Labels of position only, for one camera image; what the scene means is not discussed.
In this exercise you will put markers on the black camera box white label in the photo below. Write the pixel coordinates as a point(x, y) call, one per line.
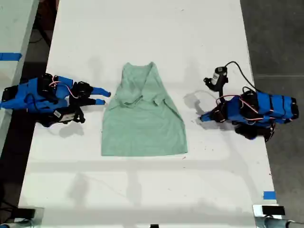
point(64, 117)

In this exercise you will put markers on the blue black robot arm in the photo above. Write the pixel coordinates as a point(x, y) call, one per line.
point(21, 96)
point(273, 107)

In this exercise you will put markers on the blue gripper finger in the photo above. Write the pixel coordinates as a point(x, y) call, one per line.
point(206, 117)

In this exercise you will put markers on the short blue tape piece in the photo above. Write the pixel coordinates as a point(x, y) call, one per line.
point(269, 195)

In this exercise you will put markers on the pale green t-shirt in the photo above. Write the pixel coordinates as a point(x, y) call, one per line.
point(142, 128)

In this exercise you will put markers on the black camera box silver label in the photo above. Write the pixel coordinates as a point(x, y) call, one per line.
point(217, 79)

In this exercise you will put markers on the white side table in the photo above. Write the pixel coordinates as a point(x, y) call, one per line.
point(14, 28)

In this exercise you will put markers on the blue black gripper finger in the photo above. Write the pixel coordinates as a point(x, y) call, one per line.
point(93, 102)
point(101, 91)

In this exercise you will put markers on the small black block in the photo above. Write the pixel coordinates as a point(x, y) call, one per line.
point(154, 226)

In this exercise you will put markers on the long blue tape strip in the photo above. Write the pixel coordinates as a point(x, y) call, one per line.
point(9, 56)

